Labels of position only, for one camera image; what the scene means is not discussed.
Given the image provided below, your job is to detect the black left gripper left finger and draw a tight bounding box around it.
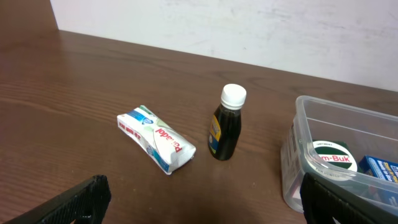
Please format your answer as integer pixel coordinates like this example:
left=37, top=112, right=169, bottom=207
left=6, top=175, right=111, bottom=224

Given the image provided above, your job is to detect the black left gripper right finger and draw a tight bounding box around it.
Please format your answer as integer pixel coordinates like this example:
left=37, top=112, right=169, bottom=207
left=300, top=172, right=397, bottom=224

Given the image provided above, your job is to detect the green Zam-Buk box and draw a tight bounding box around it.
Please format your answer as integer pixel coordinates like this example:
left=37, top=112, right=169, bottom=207
left=309, top=140, right=362, bottom=181

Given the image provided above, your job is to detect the blue Kool Fever box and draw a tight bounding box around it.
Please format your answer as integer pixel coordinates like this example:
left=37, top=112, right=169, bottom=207
left=359, top=155, right=397, bottom=207

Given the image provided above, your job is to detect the orange Panadol box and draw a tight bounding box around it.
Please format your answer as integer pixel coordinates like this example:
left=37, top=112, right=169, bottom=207
left=289, top=183, right=301, bottom=201

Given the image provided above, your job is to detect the clear plastic container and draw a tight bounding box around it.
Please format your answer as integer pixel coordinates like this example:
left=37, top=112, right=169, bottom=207
left=280, top=96, right=397, bottom=215

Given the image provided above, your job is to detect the white Panadol box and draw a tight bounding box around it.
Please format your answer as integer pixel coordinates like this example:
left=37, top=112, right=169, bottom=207
left=117, top=105, right=196, bottom=175

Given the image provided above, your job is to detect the dark bottle white cap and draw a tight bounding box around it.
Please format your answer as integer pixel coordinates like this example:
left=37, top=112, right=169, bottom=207
left=208, top=83, right=247, bottom=161

